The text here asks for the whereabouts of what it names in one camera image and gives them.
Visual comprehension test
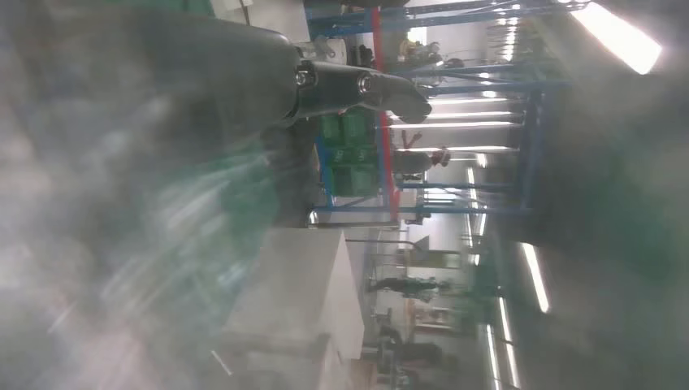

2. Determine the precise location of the green table mat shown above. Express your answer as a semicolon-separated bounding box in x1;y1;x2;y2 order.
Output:
156;145;284;281

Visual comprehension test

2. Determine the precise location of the green plastic crate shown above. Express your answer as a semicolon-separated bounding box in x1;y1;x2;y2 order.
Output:
321;110;380;197

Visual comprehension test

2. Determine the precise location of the steel table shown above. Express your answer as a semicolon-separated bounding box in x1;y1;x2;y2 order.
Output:
306;208;431;230

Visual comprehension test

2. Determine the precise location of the person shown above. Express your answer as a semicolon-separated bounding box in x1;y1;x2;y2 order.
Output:
392;130;453;181
367;275;450;302

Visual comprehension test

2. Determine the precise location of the blue steel rack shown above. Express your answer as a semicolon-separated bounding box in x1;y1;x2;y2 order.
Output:
305;0;574;219

